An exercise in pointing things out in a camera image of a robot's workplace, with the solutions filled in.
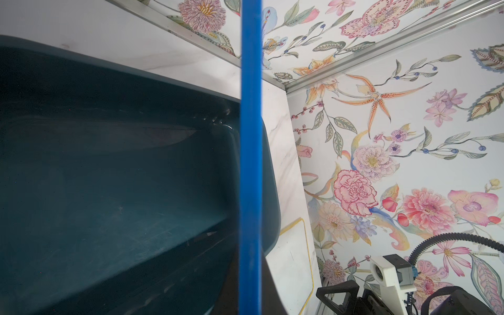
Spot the bright blue framed whiteboard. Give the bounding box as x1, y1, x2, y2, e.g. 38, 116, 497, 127
238, 1, 263, 314

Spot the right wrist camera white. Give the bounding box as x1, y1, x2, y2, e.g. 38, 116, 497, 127
370, 254, 417, 315

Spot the yellow framed whiteboard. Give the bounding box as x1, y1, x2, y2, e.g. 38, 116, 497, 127
266, 218, 314, 314

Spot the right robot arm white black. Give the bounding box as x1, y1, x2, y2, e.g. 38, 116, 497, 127
316, 232, 503, 314

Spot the teal plastic storage box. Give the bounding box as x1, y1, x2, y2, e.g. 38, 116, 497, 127
0, 34, 282, 315

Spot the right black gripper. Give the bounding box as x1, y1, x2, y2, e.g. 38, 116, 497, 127
316, 280, 394, 315

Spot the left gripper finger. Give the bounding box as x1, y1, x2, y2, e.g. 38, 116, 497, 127
261, 256, 288, 315

